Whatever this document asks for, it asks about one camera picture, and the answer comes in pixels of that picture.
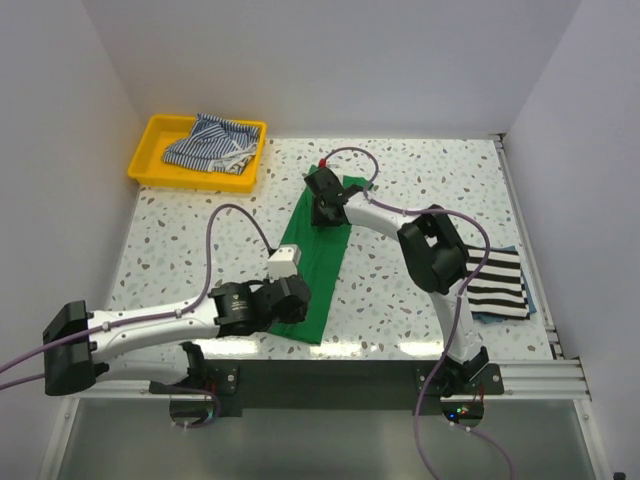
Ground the yellow plastic tray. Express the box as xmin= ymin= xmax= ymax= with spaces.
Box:
xmin=127 ymin=114 xmax=267 ymax=193

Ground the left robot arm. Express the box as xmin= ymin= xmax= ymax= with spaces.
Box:
xmin=42 ymin=275 xmax=311 ymax=396

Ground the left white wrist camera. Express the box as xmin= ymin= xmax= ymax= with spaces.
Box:
xmin=267 ymin=244 xmax=301 ymax=280

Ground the blue striped tank top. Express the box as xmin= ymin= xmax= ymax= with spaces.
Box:
xmin=162 ymin=113 xmax=260 ymax=175

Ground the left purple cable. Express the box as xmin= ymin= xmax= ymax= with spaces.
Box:
xmin=0 ymin=203 xmax=281 ymax=391

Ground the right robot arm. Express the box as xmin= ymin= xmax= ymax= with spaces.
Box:
xmin=304 ymin=167 xmax=489 ymax=393

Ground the blue folded tank top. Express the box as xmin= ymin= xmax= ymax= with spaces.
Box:
xmin=469 ymin=243 xmax=540 ymax=326

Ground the black white striped tank top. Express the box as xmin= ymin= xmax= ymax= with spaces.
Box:
xmin=457 ymin=248 xmax=532 ymax=321

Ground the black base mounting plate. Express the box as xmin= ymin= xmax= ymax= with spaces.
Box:
xmin=149 ymin=357 xmax=504 ymax=419

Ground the green tank top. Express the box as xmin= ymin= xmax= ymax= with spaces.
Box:
xmin=269 ymin=187 xmax=352 ymax=345

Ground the aluminium frame rail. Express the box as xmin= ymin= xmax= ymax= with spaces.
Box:
xmin=69 ymin=359 xmax=592 ymax=400

